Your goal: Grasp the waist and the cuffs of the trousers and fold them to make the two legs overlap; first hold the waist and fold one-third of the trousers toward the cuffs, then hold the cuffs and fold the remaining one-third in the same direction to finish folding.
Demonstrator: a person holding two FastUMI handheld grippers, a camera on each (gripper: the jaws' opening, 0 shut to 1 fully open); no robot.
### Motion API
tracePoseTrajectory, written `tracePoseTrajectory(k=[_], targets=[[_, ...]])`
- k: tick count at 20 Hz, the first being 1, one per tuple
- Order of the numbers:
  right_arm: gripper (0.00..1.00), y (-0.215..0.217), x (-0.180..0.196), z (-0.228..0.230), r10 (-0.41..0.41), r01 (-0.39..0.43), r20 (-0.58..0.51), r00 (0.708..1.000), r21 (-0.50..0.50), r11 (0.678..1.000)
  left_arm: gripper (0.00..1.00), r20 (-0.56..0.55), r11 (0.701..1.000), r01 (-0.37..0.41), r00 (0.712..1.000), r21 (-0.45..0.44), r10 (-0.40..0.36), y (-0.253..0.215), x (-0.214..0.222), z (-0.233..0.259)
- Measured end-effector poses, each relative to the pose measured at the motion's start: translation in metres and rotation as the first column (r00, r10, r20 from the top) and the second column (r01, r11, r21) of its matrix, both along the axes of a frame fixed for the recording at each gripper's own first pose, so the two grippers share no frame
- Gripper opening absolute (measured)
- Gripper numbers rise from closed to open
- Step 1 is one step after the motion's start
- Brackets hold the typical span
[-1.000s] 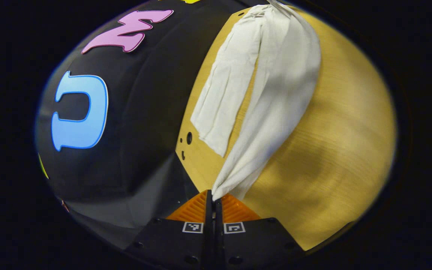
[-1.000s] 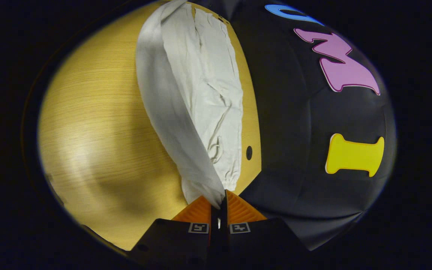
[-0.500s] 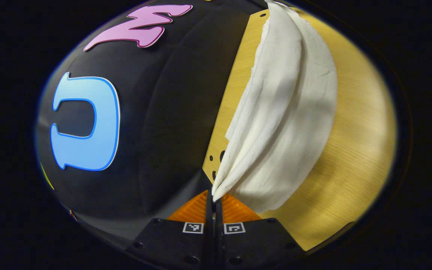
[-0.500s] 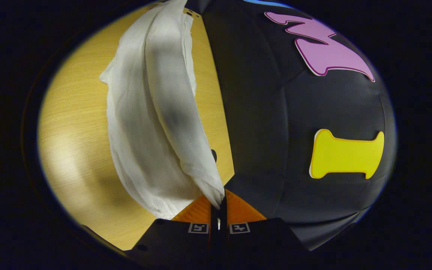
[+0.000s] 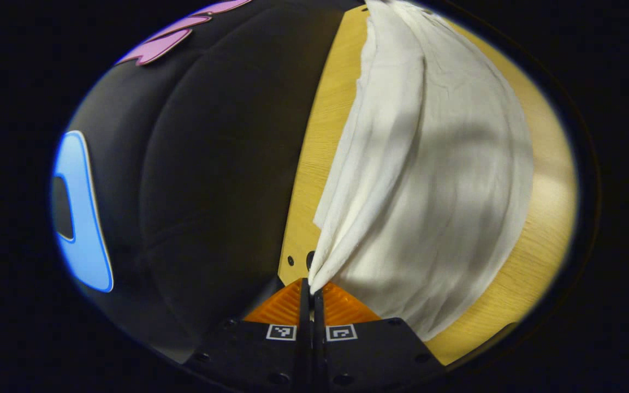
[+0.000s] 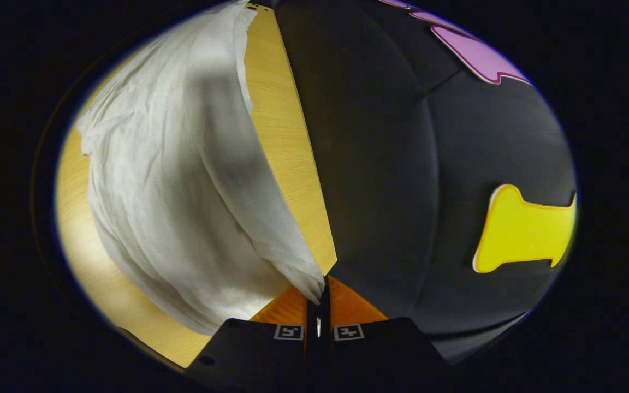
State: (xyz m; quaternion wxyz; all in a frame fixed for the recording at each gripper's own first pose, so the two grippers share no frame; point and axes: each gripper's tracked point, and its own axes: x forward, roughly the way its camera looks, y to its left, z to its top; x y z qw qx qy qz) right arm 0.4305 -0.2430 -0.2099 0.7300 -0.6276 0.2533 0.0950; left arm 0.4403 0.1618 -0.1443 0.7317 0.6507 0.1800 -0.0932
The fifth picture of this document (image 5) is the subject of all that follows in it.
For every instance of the black backdrop cloth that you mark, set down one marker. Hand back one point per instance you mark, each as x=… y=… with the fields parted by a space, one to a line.
x=211 y=164

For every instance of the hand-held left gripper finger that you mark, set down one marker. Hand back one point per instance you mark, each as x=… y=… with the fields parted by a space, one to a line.
x=318 y=349
x=304 y=349

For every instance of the white jeans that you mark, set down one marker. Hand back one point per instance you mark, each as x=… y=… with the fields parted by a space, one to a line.
x=429 y=164

